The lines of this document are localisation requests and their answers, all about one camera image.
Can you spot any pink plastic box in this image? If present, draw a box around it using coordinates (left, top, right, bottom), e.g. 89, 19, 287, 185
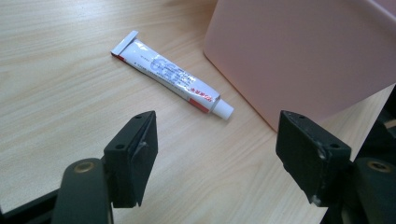
203, 0, 396, 133

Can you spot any white glue tube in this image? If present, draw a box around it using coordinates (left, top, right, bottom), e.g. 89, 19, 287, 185
110, 30, 235, 121

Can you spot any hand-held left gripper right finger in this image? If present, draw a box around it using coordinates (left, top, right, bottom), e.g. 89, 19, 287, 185
275, 109, 353, 207

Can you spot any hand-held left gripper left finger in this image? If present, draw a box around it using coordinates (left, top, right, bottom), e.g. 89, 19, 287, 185
103, 110, 159, 209

